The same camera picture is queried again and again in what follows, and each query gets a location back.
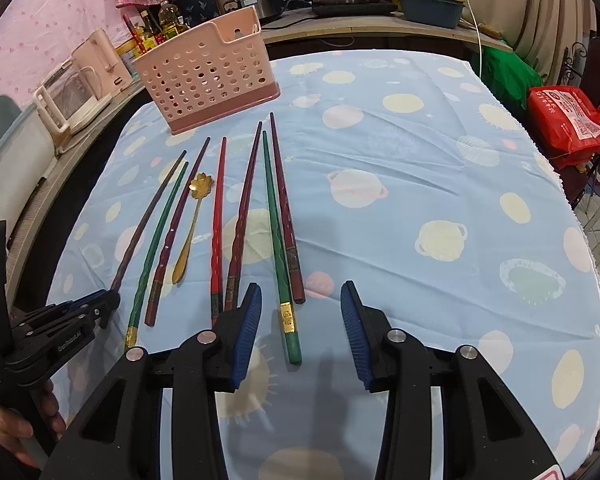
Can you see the cooking oil bottle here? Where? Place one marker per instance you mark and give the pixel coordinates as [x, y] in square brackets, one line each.
[169, 16]

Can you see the black induction cooker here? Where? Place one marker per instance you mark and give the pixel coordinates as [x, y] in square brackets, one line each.
[355, 8]

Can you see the person's left hand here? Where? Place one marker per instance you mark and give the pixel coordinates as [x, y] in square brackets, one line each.
[7, 430]

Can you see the red plastic bag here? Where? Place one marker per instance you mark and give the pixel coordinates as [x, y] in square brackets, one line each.
[565, 120]

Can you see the green chopstick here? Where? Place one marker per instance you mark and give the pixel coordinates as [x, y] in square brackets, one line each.
[157, 247]
[276, 240]

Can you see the blue planet print tablecloth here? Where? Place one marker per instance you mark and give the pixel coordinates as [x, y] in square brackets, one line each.
[405, 185]

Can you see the brown chopstick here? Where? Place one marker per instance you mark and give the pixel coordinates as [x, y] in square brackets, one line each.
[150, 210]

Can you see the dark metal chair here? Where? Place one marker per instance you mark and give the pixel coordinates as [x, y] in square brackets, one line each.
[595, 62]

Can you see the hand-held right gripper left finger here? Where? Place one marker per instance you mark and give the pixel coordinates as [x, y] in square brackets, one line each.
[247, 337]

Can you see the dark soy sauce bottle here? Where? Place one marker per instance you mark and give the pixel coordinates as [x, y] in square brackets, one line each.
[147, 24]

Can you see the beige curtain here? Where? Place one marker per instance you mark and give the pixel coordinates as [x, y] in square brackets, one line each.
[540, 0]

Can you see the dark red chopstick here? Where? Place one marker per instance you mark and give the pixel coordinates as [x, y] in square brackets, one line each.
[244, 215]
[285, 210]
[177, 230]

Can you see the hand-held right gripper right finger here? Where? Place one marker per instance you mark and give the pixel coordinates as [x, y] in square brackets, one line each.
[355, 340]

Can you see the green plastic bag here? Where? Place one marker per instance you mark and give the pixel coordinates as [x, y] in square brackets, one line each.
[510, 72]

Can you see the pink perforated utensil basket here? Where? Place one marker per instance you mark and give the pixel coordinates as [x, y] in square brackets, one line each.
[205, 72]

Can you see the gold flower spoon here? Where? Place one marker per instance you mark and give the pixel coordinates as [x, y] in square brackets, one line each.
[190, 225]

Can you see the pink electric kettle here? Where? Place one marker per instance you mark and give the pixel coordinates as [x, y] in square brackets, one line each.
[102, 62]

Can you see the blue plastic basin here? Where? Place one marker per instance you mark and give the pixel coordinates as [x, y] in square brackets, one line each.
[430, 12]

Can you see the pink dotted curtain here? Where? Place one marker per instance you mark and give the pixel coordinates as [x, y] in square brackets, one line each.
[45, 30]

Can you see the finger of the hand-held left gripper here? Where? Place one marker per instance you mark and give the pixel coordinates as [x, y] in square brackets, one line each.
[94, 298]
[55, 342]

